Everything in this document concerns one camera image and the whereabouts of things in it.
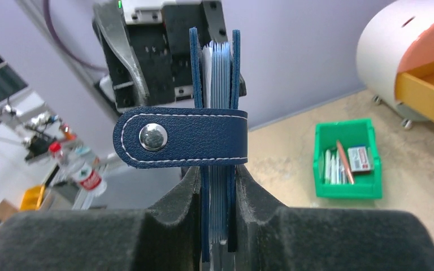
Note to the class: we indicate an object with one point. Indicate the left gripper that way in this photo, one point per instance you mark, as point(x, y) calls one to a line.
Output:
point(147, 49)

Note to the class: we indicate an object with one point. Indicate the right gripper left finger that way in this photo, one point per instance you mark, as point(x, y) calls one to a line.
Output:
point(165, 236)

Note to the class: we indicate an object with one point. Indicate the plastic water bottle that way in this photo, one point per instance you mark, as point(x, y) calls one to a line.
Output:
point(76, 168)

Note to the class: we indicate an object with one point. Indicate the white cylindrical drawer cabinet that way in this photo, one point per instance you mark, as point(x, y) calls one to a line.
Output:
point(397, 39)

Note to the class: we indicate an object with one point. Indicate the blue leather card holder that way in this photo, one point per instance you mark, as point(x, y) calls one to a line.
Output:
point(212, 135)

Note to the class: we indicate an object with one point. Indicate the pink pen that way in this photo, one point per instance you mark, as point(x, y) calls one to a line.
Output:
point(345, 162)

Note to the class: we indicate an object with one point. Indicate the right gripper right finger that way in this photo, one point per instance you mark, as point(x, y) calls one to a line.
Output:
point(273, 236)

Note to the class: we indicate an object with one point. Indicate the green plastic bin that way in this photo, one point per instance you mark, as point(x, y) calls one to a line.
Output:
point(329, 175)

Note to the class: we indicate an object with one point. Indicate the white red card box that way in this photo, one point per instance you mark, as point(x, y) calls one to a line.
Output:
point(360, 159)

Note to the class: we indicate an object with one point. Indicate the orange drawer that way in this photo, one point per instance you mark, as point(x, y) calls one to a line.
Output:
point(415, 89)

